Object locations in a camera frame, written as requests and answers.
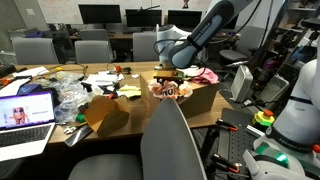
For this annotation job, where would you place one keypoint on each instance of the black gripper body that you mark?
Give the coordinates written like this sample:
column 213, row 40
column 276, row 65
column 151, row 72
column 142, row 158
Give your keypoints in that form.
column 161, row 76

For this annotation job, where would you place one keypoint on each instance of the peach printed t-shirt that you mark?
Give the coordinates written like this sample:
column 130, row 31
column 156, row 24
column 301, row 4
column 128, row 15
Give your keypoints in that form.
column 170, row 89

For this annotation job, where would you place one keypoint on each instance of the grey chair middle right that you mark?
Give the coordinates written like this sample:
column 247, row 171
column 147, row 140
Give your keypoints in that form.
column 143, row 47

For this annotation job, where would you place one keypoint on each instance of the grey chair middle left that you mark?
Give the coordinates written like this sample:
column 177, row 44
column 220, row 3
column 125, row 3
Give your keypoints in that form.
column 91, row 51

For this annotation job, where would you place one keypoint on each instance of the grey foreground chair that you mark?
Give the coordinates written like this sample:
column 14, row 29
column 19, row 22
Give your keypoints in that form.
column 168, row 152

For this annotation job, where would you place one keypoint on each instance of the dark office chair right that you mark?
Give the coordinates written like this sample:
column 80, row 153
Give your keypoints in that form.
column 246, row 46

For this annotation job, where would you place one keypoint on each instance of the grey chair far left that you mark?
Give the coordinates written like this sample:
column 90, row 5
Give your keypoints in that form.
column 32, row 51

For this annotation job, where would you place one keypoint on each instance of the yellow cloth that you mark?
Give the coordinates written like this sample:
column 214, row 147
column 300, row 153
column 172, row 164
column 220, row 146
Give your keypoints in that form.
column 130, row 91

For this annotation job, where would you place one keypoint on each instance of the white green cloth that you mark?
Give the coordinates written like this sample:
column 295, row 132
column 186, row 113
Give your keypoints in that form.
column 191, row 71

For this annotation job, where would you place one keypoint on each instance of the pink cloth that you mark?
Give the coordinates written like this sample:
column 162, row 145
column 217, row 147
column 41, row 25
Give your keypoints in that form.
column 205, row 76

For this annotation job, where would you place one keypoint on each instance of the large cardboard box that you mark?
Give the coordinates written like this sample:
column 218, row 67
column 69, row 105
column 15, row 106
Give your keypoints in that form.
column 199, row 102

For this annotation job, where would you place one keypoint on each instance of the white papers stack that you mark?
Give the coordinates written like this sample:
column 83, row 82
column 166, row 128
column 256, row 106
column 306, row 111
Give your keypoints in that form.
column 103, row 79

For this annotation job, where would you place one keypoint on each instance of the right black monitor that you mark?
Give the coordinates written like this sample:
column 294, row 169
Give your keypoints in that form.
column 184, row 19

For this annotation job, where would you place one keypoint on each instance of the black monitor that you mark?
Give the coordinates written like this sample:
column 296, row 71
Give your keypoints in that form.
column 95, row 14
column 184, row 19
column 143, row 18

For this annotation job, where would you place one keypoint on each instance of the middle black monitor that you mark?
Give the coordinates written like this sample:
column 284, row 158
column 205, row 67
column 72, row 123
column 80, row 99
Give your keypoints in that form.
column 143, row 18

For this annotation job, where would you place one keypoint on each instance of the small brown paper box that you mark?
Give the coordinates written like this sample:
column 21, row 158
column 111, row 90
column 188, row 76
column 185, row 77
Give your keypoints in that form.
column 104, row 115

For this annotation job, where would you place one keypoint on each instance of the white space heater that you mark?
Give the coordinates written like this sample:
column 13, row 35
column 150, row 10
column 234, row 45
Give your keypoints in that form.
column 241, row 83

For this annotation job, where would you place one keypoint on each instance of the crumpled clear plastic bag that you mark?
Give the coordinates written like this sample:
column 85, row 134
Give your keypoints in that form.
column 68, row 93

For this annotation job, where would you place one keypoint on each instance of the left black monitor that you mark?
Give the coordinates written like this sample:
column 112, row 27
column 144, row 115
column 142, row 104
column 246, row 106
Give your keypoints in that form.
column 95, row 14

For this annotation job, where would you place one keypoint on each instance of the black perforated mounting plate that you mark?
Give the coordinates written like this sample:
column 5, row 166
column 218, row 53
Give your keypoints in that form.
column 232, row 144

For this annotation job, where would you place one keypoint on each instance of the yellow emergency stop button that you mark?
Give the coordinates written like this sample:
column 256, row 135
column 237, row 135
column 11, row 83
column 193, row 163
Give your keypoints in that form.
column 264, row 118

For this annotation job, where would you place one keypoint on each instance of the open silver laptop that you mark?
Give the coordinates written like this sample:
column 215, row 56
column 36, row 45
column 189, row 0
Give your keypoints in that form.
column 26, row 124

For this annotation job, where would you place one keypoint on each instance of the orange handled clamp upper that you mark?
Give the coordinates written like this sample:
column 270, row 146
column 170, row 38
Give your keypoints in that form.
column 228, row 125

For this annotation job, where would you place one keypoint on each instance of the orange handled clamp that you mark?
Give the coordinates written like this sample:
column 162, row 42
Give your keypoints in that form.
column 225, row 164
column 228, row 125

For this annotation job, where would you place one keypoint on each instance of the orange handled clamp lower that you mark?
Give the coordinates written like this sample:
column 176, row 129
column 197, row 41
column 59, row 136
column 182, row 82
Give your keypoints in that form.
column 225, row 164

